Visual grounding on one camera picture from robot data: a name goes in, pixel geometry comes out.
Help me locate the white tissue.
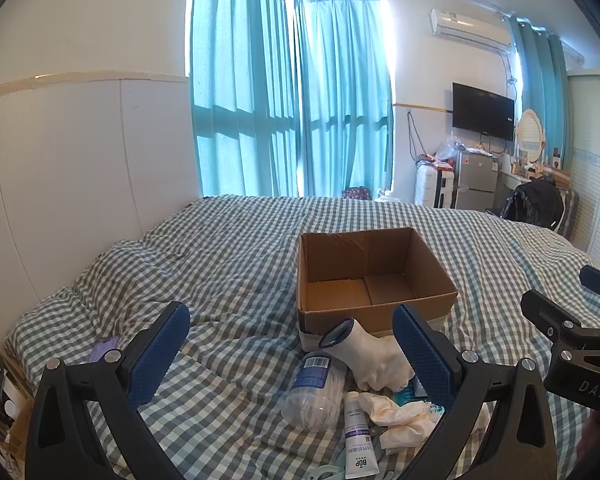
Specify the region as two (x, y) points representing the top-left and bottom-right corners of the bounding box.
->
(358, 392), (443, 450)

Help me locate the teal packet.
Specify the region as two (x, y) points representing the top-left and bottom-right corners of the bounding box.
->
(394, 377), (431, 406)

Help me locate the brown cardboard box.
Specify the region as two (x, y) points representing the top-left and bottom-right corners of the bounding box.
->
(296, 227), (458, 353)

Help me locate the pale green plastic item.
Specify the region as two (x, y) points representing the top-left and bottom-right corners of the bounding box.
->
(310, 460), (396, 480)

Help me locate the clear cotton swab jar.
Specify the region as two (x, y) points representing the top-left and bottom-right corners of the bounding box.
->
(281, 351), (348, 431)

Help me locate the red snack packet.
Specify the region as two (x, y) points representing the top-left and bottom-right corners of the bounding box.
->
(417, 155), (456, 171)

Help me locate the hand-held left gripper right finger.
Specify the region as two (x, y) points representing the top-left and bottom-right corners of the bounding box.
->
(391, 303), (558, 480)

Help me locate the black wall cable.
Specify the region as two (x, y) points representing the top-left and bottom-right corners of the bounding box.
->
(406, 111), (426, 161)

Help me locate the silver mini fridge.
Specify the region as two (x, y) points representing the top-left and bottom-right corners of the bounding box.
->
(454, 150), (498, 209)

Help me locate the bedside cardboard carton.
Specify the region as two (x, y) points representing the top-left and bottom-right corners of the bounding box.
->
(0, 350), (36, 463)

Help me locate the black wall television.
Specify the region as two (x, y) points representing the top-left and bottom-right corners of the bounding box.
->
(452, 82), (515, 142)

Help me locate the teal curtain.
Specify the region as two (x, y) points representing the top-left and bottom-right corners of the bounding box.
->
(189, 0), (301, 198)
(293, 0), (395, 198)
(509, 14), (571, 163)

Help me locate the white sock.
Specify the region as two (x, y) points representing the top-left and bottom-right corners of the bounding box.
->
(320, 317), (416, 392)

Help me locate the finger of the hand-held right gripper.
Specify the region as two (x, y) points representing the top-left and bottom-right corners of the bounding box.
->
(579, 264), (600, 304)
(521, 288), (590, 342)

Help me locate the white cream tube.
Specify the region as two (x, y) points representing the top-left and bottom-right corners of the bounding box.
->
(343, 391), (379, 479)

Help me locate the white suitcase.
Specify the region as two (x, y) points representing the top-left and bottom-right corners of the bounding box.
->
(414, 164), (438, 207)

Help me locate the purple flat case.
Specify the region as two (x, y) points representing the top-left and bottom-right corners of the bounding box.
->
(89, 336), (122, 363)

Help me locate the white dressing table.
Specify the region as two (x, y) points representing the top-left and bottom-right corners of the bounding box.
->
(497, 167), (571, 196)

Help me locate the white oval mirror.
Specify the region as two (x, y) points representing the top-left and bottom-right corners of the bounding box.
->
(516, 109), (547, 163)

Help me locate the grey plaid folded mattress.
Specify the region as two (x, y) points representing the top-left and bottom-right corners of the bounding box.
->
(562, 190), (581, 241)

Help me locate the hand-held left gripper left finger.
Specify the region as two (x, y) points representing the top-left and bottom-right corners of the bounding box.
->
(25, 301), (192, 480)

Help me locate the clear plastic bag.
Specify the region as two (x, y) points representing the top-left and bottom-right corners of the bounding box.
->
(435, 137), (463, 163)

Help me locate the white air conditioner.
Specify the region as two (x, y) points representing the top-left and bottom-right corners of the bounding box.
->
(430, 7), (512, 53)

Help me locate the white headboard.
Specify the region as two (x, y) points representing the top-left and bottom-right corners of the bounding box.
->
(0, 74), (201, 356)

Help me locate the white louvered wardrobe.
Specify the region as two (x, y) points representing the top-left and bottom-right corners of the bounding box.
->
(565, 65), (600, 276)

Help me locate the black jacket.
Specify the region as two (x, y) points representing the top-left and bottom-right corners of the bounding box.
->
(500, 180), (565, 231)

